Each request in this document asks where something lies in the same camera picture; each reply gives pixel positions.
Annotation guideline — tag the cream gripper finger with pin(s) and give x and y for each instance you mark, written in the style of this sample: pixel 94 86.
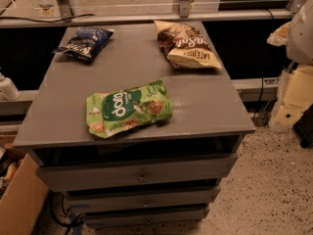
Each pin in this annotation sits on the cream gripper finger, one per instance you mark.
pixel 295 95

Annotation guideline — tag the green rice chip bag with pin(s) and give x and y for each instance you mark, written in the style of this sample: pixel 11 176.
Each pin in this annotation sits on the green rice chip bag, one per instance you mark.
pixel 111 113

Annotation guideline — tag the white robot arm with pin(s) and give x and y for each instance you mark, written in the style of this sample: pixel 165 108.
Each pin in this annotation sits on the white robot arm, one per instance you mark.
pixel 300 40

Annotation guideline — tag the brown and cream chip bag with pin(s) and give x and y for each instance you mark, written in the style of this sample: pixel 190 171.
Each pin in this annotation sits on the brown and cream chip bag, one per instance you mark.
pixel 184 47

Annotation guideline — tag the blue chip bag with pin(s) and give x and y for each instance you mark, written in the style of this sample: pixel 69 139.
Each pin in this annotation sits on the blue chip bag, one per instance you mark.
pixel 86 44

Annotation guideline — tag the grey drawer cabinet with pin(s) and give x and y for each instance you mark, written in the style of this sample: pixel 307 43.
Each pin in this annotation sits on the grey drawer cabinet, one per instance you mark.
pixel 130 140

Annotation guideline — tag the bottom grey drawer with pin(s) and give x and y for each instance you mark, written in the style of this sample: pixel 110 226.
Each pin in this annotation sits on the bottom grey drawer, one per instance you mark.
pixel 147 217

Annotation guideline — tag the grey drawer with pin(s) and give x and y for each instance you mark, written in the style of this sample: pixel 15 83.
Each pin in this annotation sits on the grey drawer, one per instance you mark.
pixel 125 201
pixel 143 172
pixel 147 217

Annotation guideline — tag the middle grey drawer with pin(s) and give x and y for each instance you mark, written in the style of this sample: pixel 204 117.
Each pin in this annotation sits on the middle grey drawer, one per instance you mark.
pixel 125 201

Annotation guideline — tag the top grey drawer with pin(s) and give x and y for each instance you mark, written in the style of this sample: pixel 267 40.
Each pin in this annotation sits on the top grey drawer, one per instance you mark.
pixel 143 172

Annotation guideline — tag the white pipe fitting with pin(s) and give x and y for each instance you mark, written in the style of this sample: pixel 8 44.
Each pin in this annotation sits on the white pipe fitting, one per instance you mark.
pixel 8 88

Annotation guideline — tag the cardboard box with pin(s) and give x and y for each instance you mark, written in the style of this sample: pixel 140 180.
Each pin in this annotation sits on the cardboard box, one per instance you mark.
pixel 23 200

